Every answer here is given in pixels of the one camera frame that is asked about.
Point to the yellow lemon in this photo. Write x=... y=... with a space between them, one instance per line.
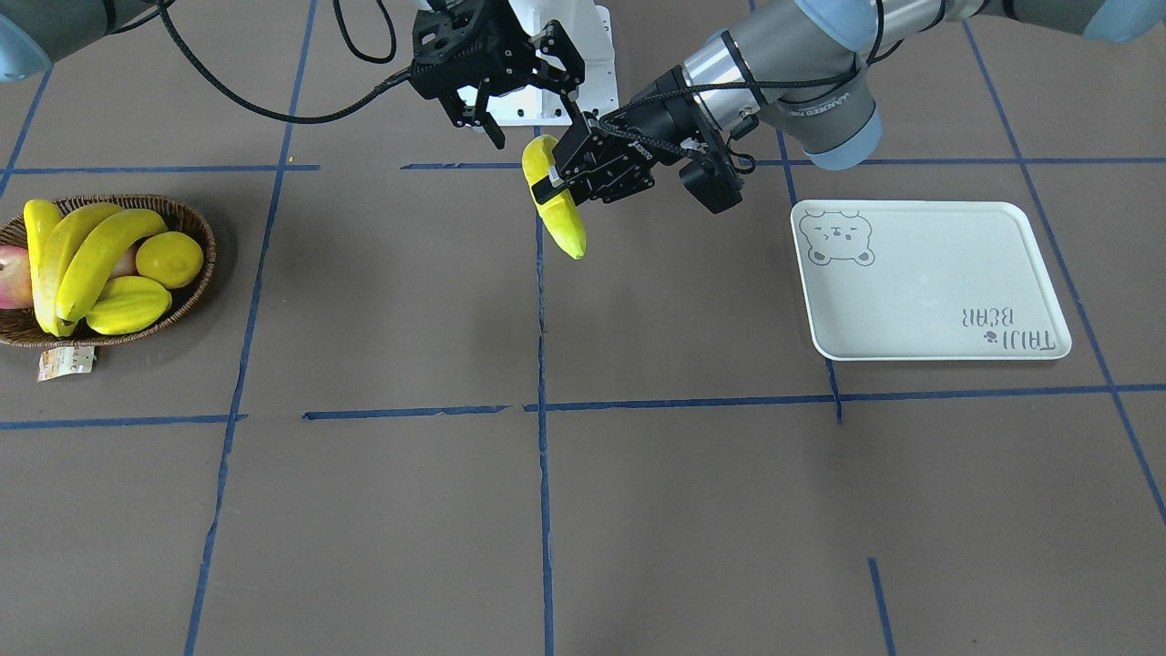
x=171 y=258

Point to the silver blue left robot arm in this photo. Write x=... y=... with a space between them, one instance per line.
x=799 y=66

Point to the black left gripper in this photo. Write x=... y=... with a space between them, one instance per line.
x=658 y=111

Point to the green yellow banana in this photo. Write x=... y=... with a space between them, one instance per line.
x=40 y=218

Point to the greenish yellow banana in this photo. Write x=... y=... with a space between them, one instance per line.
x=560 y=214

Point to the yellow mango fruit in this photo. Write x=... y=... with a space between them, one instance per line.
x=128 y=305

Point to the large yellow banana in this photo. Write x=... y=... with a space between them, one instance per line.
x=62 y=242

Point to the brown wicker basket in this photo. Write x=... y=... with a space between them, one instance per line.
x=20 y=329

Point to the paper label tag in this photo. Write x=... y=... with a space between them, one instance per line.
x=58 y=362

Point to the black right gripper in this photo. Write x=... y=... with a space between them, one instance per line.
x=547 y=56

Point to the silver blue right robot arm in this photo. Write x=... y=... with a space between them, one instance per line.
x=38 y=34

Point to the red pink apple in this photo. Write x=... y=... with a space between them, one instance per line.
x=16 y=278

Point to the white bear tray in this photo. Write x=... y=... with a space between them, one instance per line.
x=905 y=280

